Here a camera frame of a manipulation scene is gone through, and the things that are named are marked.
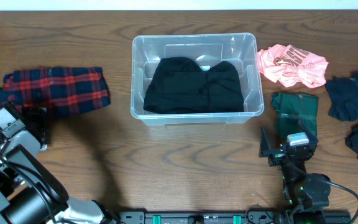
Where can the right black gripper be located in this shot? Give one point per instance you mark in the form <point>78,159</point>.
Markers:
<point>265,150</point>

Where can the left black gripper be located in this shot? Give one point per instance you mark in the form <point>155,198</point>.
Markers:
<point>38,123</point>

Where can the red navy plaid shirt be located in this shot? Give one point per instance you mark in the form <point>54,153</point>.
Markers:
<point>62,91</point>

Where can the dark green garment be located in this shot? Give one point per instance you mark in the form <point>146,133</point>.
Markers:
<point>295,111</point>

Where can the pink printed t-shirt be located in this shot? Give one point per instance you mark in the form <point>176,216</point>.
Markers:
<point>290,65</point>

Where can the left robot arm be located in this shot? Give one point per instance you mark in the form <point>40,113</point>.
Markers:
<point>29,193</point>

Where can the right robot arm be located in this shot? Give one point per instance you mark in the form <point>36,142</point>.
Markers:
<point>307,193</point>

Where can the dark navy garment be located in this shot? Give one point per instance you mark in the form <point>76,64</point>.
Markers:
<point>343,93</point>

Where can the white label in bin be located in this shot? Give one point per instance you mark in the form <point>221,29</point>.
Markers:
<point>205,67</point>

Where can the clear plastic storage bin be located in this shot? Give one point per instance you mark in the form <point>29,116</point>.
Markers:
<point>239,49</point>

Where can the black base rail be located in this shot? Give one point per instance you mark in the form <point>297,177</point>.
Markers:
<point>248,217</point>

